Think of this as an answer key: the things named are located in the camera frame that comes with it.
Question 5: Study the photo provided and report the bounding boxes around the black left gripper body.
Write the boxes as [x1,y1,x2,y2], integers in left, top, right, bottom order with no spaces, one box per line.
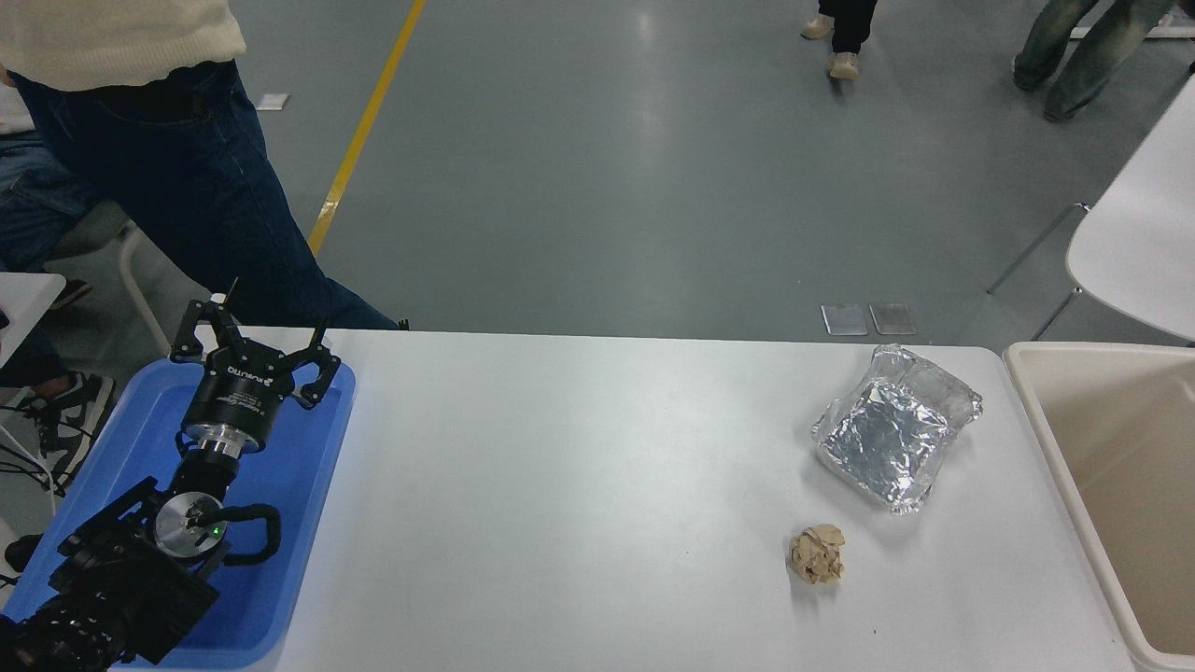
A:
[181,342,294,441]

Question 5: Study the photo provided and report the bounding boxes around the blue plastic tray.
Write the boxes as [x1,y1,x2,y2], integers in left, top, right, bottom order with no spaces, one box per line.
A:
[0,357,357,671]

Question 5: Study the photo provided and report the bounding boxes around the standing person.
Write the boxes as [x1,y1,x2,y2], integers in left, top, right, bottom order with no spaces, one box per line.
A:
[0,0,403,330]

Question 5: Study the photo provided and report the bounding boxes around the small white side table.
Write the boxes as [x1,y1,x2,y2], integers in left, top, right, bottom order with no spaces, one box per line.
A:
[0,273,66,367]

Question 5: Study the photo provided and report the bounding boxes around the seated person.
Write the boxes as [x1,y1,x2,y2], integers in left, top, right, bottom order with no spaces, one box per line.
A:
[0,73,117,488]

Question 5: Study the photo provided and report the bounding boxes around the black floor object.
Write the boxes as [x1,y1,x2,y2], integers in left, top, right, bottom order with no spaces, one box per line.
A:
[3,533,43,574]

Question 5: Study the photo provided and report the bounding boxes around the metal floor plate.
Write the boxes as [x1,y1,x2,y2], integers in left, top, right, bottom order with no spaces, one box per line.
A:
[868,302,917,335]
[821,304,870,337]

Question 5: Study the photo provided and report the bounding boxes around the crumpled tan paper ball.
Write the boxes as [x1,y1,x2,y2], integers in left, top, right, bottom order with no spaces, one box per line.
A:
[789,525,847,586]

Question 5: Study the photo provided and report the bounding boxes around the crumpled foil tray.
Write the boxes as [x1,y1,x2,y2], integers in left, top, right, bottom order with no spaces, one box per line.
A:
[810,343,984,516]

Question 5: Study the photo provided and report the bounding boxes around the distant person, pale shoes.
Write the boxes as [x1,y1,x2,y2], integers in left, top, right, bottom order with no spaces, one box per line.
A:
[800,0,879,81]

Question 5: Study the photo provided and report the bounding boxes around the distant person, legs apart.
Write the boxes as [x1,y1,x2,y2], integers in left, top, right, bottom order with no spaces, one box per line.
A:
[1013,0,1176,123]

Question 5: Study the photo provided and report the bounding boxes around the large pale bin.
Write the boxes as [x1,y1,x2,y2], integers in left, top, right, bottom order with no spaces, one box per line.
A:
[1002,341,1195,672]

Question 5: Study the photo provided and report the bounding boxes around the white chair with metal legs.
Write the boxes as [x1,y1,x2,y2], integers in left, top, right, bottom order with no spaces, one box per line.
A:
[987,75,1195,343]

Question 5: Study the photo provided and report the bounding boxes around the grey stool with white frame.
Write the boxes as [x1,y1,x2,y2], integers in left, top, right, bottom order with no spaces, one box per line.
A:
[49,199,176,357]

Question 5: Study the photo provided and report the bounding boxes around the white floor rail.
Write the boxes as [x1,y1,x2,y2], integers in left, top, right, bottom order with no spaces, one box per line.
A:
[1071,25,1195,40]

